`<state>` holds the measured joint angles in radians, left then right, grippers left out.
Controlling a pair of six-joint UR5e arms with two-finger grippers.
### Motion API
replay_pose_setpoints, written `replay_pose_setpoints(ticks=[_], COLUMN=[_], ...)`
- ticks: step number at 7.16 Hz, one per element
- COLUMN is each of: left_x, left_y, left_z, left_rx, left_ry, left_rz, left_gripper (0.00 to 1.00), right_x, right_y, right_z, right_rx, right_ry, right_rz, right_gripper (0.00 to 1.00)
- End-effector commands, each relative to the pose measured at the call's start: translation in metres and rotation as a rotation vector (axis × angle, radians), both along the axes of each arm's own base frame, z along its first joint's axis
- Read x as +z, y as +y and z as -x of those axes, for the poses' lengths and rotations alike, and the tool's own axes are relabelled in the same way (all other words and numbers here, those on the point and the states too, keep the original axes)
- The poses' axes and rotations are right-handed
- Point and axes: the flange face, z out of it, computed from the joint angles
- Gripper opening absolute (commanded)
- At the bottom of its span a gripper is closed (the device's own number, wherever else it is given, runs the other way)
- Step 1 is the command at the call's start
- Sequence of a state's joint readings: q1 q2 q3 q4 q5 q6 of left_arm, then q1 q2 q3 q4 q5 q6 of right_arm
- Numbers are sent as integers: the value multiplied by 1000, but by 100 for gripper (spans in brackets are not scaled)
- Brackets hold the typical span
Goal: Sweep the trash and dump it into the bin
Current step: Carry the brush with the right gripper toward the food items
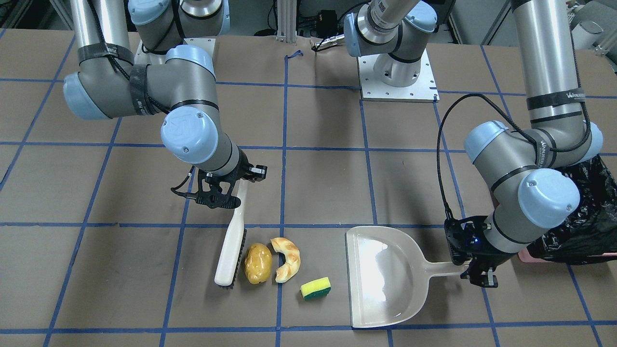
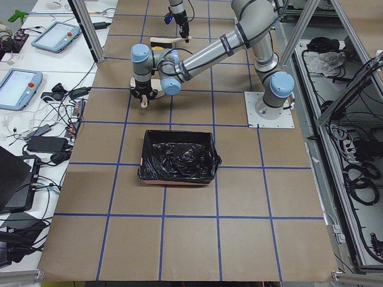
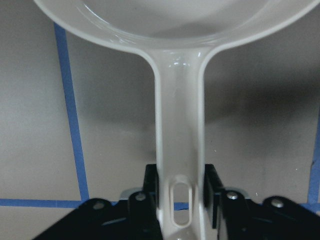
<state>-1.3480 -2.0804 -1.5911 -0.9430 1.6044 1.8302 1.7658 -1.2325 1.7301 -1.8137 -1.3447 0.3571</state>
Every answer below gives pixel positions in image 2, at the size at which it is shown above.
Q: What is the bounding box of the green handled grabber tool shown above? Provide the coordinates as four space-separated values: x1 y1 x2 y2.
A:
8 10 73 23

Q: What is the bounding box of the aluminium frame post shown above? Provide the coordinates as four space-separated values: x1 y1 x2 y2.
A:
68 0 105 63

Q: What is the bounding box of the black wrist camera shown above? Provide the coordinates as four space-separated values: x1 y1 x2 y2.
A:
164 12 174 25

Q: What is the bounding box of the beige plastic dustpan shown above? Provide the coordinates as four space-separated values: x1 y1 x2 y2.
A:
130 77 165 109

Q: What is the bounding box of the upper blue teach pendant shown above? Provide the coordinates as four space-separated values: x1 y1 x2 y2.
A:
31 22 81 53

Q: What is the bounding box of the blue teach pendant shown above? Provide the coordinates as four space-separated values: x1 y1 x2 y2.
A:
31 22 81 53
1 68 43 111

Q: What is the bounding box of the pink bin with black bag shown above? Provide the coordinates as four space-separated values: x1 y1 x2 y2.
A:
137 130 222 185

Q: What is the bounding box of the black power adapter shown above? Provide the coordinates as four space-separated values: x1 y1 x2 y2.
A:
27 136 68 153

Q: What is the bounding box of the lower blue teach pendant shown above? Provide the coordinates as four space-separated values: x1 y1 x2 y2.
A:
1 68 43 111

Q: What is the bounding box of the crumpled white cloth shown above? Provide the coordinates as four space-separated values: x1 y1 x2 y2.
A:
308 51 346 77

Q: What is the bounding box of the black laptop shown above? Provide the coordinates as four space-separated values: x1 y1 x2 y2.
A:
1 148 41 214

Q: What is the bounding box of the beige hand brush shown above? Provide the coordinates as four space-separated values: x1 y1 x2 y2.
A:
150 36 193 48

